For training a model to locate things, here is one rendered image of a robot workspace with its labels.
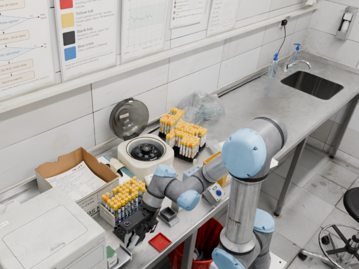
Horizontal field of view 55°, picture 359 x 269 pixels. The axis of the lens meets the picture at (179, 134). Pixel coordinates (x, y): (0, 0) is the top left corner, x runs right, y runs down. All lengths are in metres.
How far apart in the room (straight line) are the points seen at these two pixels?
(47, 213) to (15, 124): 0.49
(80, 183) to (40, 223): 0.50
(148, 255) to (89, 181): 0.45
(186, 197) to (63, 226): 0.40
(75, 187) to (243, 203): 0.85
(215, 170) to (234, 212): 0.21
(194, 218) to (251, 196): 0.61
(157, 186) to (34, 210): 0.41
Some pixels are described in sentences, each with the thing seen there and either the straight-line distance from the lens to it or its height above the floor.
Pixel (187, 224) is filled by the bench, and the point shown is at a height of 0.87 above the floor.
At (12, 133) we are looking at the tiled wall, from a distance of 1.56.
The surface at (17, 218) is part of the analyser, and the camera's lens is 1.21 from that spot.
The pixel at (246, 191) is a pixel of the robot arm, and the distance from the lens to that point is 0.99.
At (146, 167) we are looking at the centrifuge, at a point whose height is 0.99.
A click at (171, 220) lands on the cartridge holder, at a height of 0.89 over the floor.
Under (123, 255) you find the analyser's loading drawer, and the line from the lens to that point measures 1.39.
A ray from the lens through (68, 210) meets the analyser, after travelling 1.20.
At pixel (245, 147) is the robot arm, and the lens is 0.88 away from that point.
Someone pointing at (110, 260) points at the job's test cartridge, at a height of 0.96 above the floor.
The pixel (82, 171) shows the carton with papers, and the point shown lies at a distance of 1.69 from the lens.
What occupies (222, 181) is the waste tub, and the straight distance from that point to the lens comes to 1.69.
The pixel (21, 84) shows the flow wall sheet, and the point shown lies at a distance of 1.48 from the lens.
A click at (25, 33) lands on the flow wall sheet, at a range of 1.41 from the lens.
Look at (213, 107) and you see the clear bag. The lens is 2.22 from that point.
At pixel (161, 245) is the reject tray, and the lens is 1.46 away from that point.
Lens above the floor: 2.04
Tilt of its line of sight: 35 degrees down
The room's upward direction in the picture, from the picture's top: 6 degrees clockwise
